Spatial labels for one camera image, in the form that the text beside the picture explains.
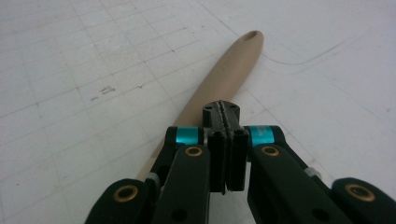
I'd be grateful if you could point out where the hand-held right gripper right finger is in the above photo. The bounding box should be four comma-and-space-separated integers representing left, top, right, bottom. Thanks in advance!
222, 100, 286, 192

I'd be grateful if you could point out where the beige slotted spatula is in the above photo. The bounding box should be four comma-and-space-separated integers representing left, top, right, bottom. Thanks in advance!
135, 30, 265, 181

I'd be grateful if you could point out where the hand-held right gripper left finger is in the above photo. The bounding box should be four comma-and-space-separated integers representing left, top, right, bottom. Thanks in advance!
164, 100, 228, 194

